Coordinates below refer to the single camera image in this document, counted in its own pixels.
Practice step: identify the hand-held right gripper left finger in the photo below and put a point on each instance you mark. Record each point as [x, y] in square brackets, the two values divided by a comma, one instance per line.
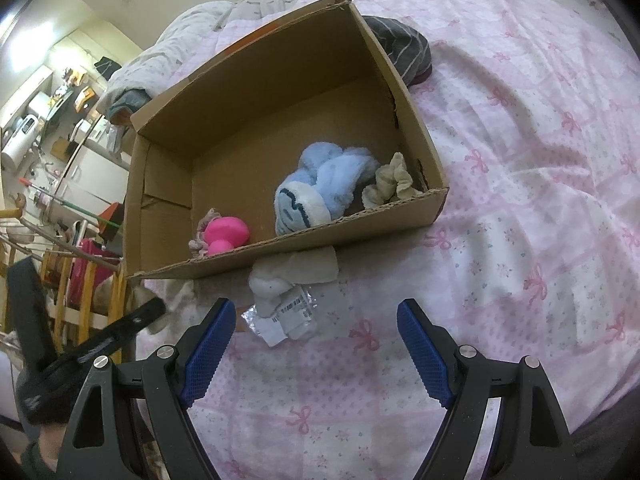
[207, 355]

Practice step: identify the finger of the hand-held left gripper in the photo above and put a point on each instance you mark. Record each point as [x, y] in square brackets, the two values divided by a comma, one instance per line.
[125, 327]
[32, 310]

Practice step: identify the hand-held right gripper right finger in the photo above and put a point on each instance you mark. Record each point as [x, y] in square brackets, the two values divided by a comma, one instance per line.
[422, 355]

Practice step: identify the white socks with label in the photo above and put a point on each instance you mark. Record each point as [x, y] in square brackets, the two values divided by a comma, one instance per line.
[272, 285]

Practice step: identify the pink lace scrunchie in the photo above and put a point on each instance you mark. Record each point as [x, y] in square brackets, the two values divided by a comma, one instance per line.
[196, 246]

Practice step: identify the pink rubber toy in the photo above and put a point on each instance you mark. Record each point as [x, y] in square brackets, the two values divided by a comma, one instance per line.
[227, 232]

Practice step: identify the cream scrunchie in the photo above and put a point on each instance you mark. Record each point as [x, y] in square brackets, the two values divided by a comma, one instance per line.
[390, 182]

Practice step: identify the blue fluffy slipper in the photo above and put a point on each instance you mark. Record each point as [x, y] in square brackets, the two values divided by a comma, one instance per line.
[325, 180]

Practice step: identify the brown cardboard box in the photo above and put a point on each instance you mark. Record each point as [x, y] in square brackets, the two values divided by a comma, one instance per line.
[240, 125]

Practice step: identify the person's left forearm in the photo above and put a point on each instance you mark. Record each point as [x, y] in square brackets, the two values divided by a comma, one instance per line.
[47, 442]

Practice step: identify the red suitcase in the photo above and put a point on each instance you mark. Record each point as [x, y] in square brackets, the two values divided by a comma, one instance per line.
[92, 265]

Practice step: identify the white water heater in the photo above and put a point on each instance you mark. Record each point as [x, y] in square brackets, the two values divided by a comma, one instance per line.
[15, 154]

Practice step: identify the grey fuzzy cloth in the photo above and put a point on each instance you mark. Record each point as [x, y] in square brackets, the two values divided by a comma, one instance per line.
[607, 440]

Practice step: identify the blue grey clothes pile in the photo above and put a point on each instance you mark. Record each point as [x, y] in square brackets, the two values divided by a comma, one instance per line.
[127, 105]

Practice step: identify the black hanging garment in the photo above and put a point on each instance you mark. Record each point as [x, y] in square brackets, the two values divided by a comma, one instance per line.
[107, 67]

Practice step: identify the white floral quilt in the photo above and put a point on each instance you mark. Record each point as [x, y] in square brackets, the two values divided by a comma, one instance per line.
[150, 65]

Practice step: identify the grey striped cloth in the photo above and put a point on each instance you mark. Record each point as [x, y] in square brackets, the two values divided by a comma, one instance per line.
[400, 45]

